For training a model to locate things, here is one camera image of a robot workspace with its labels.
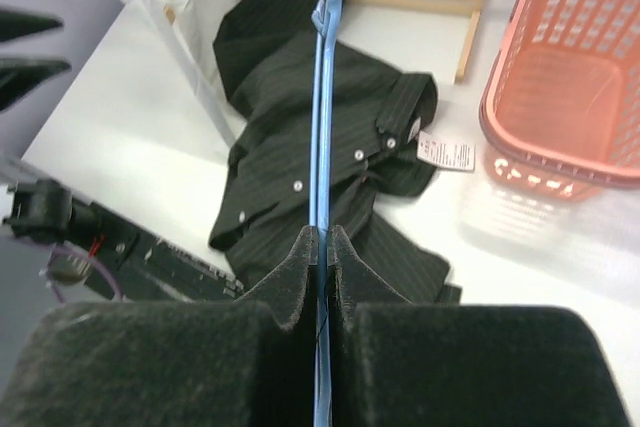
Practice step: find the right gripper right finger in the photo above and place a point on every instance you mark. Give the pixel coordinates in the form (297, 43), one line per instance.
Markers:
(400, 364)

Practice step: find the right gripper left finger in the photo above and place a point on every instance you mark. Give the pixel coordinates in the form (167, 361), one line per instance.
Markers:
(248, 362)

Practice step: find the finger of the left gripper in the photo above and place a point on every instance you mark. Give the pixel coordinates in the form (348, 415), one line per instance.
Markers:
(19, 76)
(15, 24)

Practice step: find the black striped shirt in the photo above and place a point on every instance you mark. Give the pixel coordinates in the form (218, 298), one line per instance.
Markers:
(265, 51)

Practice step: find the blue wire hanger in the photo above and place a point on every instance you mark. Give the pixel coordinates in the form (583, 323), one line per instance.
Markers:
(326, 18)

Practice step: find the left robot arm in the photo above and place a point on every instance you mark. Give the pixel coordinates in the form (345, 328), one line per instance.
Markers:
(34, 206)

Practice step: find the pink laundry basket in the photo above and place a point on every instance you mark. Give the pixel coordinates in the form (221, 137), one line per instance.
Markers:
(560, 111)

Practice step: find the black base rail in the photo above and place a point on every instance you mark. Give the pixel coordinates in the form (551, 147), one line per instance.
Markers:
(146, 266)

